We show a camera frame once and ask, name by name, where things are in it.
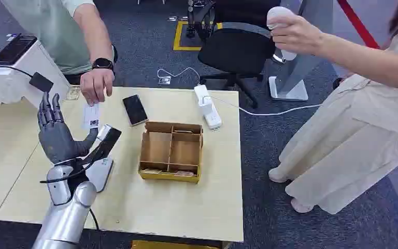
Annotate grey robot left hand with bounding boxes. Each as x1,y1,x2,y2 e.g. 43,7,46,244
37,91,99,165

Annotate white printed card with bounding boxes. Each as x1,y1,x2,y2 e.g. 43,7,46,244
81,102,101,131

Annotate white handheld controller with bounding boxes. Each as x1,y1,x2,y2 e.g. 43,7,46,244
266,6,298,62

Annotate black power adapter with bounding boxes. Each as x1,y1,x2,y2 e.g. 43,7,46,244
29,72,54,93

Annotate seated person's hand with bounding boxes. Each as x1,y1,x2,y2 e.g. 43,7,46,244
79,68,116,107

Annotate black smartphone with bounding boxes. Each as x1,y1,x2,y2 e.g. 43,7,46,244
122,94,149,127

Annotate black wristwatch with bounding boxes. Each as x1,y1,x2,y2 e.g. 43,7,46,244
91,58,115,72

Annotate grey laptop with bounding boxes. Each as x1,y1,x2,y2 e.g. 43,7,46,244
0,33,38,75

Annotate seated person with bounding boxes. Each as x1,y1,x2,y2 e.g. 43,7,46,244
0,0,119,107

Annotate wooden divided card box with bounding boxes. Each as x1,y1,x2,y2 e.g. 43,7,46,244
137,121,204,184

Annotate cards inside wooden box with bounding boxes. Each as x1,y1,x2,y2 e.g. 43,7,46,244
140,168,197,177

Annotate white power strip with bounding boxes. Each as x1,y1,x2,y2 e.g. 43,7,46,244
193,84,223,131

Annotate yellow item under desk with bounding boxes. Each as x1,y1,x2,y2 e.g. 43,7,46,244
131,240,221,249

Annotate black robot legs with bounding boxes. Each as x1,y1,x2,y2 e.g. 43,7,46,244
186,0,217,40

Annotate black office chair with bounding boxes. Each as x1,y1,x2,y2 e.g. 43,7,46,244
197,21,277,109

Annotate standing person's pale shoe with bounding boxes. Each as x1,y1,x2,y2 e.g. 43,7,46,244
290,198,314,214
268,167,290,184

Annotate grey metal floor stand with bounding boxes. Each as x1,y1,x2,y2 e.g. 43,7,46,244
268,0,334,102

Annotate standing person's hand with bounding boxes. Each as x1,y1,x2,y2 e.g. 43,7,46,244
269,14,325,56

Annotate standing person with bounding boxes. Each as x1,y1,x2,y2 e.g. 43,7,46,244
267,0,398,215

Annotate red floor barrier strip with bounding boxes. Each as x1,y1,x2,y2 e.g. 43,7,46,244
337,0,381,50

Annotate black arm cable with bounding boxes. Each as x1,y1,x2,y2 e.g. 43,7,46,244
39,160,101,232

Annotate white power cable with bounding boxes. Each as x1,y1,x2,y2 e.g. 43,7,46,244
157,67,323,117

